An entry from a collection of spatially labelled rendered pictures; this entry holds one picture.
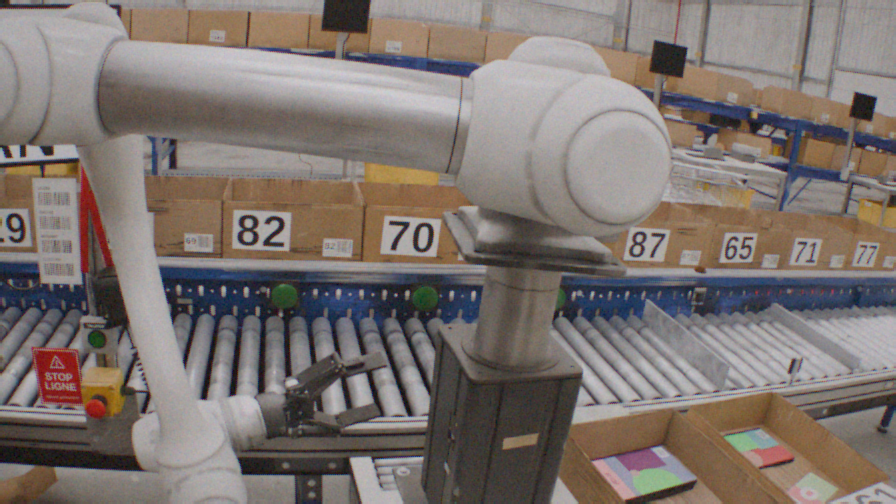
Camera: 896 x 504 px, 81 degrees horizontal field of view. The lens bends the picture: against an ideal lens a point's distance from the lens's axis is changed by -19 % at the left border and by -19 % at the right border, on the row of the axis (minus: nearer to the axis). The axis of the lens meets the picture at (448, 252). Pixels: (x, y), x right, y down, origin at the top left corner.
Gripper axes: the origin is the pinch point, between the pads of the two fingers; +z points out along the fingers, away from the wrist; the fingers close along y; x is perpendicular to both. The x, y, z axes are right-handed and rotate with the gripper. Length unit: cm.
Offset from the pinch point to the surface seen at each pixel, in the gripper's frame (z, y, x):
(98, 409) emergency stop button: -48, -9, 17
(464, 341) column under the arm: 9.8, 16.1, -8.2
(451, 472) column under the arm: 3.2, 2.0, -21.0
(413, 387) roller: 19.5, -29.6, 18.3
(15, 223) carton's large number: -70, -19, 97
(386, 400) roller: 11.5, -27.9, 15.8
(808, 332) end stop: 159, -40, -9
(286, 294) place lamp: 3, -34, 62
